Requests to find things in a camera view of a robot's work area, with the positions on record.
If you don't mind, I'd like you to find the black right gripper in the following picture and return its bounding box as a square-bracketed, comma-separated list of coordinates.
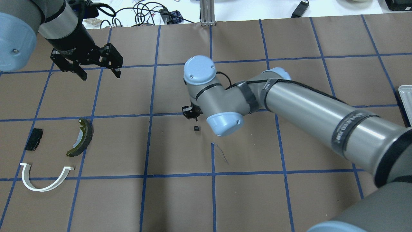
[182, 103, 203, 121]

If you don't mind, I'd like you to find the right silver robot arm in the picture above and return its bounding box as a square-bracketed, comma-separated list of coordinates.
[182, 55, 412, 232]

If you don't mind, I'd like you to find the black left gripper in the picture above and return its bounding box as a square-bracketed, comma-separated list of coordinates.
[46, 24, 124, 81]

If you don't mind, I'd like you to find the black brake pad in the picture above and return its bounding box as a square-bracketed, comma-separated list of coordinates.
[25, 128, 43, 151]

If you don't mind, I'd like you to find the aluminium frame post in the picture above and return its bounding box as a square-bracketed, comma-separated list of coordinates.
[200, 0, 216, 27]

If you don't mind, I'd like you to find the black power adapter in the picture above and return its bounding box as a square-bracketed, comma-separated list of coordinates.
[291, 0, 309, 18]

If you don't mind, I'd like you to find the silver metal tray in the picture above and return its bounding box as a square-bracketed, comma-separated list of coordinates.
[398, 85, 412, 125]

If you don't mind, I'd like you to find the olive green brake shoe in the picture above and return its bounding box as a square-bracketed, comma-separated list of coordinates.
[66, 118, 94, 157]

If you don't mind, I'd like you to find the white curved plastic part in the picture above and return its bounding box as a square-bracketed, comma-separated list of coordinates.
[19, 163, 75, 192]

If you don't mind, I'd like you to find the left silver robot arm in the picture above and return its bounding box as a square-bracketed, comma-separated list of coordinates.
[0, 0, 123, 81]

